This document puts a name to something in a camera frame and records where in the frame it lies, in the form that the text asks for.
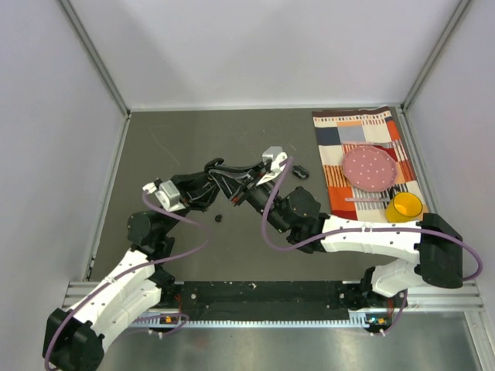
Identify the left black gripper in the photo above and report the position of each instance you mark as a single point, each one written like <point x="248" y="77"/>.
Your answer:
<point x="195" y="193"/>

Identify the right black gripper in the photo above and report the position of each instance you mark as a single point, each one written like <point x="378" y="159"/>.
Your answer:
<point x="231" y="188"/>

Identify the glossy black charging case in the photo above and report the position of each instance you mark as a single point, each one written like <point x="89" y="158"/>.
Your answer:
<point x="213" y="164"/>

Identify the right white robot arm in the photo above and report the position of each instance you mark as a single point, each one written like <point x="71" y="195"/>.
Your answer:
<point x="425" y="252"/>

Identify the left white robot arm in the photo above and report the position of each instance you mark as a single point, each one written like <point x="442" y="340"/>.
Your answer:
<point x="116" y="282"/>

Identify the orange patterned cloth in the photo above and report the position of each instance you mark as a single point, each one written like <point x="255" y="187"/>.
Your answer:
<point x="341" y="131"/>

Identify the pink dotted plate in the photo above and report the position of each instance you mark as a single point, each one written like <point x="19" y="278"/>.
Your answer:
<point x="369" y="169"/>

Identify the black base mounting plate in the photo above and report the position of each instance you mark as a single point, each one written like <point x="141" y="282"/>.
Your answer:
<point x="278" y="300"/>

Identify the yellow translucent cup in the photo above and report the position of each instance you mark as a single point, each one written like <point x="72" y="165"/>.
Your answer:
<point x="403" y="207"/>

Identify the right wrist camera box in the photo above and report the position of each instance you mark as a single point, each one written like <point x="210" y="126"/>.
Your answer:
<point x="275" y="158"/>

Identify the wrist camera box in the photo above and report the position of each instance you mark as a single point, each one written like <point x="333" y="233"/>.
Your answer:
<point x="275" y="158"/>
<point x="166" y="193"/>

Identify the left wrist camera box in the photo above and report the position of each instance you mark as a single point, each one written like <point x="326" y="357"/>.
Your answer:
<point x="166" y="193"/>

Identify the aluminium frame rail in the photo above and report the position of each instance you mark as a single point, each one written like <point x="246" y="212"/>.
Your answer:
<point x="166" y="315"/>

